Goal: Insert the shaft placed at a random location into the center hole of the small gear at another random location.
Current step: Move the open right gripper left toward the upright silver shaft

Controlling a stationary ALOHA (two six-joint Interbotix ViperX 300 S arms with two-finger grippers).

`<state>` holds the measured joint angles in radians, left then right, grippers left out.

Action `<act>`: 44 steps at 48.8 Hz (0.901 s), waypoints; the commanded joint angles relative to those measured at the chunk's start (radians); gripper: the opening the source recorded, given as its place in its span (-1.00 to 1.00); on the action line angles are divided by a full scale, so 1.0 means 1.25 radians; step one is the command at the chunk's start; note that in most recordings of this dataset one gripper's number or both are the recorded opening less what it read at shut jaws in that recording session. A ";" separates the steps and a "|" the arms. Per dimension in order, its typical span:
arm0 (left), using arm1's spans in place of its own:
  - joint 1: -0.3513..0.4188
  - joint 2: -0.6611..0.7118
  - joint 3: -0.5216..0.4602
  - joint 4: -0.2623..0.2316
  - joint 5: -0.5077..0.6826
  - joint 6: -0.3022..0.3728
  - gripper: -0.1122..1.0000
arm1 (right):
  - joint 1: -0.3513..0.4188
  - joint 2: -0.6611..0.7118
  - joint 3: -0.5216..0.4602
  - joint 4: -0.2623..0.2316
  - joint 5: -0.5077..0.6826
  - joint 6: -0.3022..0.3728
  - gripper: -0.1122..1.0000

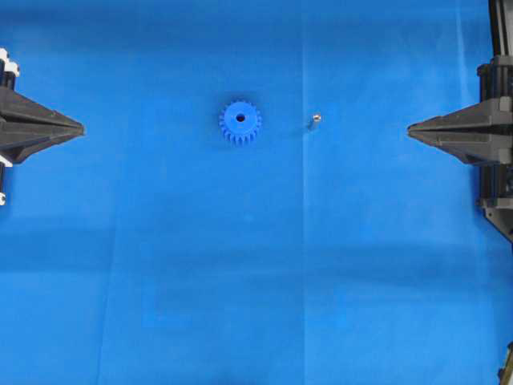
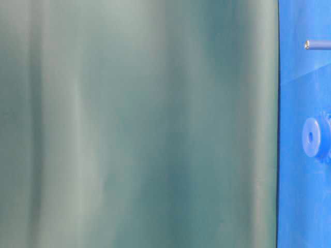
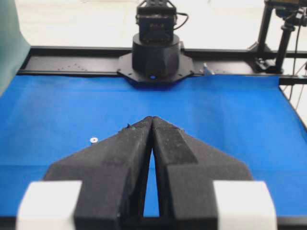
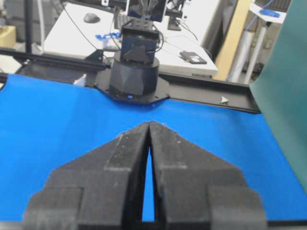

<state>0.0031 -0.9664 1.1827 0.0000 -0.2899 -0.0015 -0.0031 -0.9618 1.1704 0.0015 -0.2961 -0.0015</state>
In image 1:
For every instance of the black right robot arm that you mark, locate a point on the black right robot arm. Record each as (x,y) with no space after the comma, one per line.
(501,35)

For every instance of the blue plastic small gear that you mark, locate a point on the blue plastic small gear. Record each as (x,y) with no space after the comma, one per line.
(240,122)

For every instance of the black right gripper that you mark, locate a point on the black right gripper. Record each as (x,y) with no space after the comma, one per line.
(473,142)

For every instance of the blue table mat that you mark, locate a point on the blue table mat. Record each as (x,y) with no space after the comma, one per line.
(153,251)

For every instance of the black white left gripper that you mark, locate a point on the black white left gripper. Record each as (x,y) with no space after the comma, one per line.
(16,108)

